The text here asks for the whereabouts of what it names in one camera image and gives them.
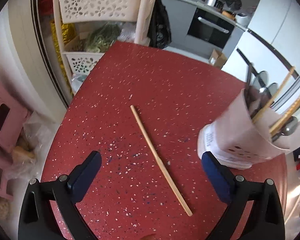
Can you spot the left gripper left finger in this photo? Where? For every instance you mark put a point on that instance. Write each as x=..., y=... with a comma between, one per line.
x=82, y=176

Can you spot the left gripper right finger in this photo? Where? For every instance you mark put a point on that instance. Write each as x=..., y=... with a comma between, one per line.
x=219, y=176

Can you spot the plain bamboo chopstick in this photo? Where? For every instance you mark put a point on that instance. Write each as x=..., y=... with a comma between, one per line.
x=161, y=164

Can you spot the long bamboo chopstick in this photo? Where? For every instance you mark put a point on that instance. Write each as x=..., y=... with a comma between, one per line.
x=255, y=116

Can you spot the orange patterned chopstick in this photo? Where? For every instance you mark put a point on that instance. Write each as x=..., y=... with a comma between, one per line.
x=279, y=123

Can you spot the dark brown spoon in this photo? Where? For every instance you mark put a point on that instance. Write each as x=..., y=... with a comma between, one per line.
x=247, y=84

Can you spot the white utensil holder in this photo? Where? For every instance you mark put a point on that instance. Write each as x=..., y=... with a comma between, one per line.
x=236, y=142

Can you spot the pink plastic stool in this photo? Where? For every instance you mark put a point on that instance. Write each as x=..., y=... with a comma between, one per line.
x=12, y=117

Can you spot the cardboard box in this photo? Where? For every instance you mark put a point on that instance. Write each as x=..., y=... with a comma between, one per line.
x=217, y=59

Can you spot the white refrigerator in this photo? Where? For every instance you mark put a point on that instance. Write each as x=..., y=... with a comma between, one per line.
x=272, y=43

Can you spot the black built-in oven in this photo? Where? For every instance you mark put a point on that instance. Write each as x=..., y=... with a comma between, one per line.
x=210, y=28

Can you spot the beige plastic storage cart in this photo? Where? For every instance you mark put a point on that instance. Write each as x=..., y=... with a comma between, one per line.
x=77, y=20

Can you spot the black hanging bag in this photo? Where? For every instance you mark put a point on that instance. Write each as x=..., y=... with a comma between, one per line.
x=159, y=30

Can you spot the silver rice cooker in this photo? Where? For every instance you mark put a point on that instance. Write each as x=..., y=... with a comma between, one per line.
x=215, y=3

